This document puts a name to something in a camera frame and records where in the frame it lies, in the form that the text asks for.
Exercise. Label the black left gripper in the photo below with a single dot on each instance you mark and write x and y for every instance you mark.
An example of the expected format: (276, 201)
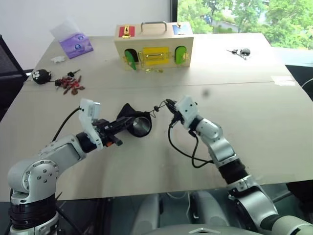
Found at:
(104, 129)

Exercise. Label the purple tissue pack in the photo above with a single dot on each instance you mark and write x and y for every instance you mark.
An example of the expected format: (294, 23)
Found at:
(73, 42)

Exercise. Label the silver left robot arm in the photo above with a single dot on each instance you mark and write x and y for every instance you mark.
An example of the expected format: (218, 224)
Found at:
(61, 151)

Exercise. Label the white tape strip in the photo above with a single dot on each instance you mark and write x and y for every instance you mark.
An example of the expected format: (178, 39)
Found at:
(283, 80)

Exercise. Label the black mesh chair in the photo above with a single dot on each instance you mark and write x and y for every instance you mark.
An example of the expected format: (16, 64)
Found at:
(9, 71)

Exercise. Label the dark furniture beside table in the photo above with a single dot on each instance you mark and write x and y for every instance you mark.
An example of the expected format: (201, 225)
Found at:
(302, 73)

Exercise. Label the window with trees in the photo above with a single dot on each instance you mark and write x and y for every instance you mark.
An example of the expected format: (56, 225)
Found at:
(244, 19)

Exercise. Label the black key bunch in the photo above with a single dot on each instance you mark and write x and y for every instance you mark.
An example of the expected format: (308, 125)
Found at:
(243, 52)

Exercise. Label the crumpled white paper scrap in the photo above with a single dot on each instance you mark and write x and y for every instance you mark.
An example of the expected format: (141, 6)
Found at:
(58, 59)

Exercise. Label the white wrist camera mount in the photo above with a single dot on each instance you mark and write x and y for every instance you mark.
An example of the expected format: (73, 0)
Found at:
(188, 111)
(88, 115)

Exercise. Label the grey rounded robot leg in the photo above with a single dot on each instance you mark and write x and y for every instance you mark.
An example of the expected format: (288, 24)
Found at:
(148, 210)
(211, 210)

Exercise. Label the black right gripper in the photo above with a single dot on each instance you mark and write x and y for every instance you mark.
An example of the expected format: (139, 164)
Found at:
(177, 116)

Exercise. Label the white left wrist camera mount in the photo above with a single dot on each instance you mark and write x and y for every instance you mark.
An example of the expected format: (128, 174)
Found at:
(88, 115)

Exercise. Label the metal cup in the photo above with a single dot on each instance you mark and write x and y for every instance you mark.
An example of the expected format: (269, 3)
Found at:
(142, 124)

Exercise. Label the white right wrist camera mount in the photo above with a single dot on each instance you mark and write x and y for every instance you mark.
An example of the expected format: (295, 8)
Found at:
(188, 111)

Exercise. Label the grey robot torso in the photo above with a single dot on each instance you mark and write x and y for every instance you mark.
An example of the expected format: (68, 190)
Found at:
(200, 228)

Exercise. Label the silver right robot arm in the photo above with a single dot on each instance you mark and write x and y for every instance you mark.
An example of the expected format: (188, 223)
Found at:
(220, 144)

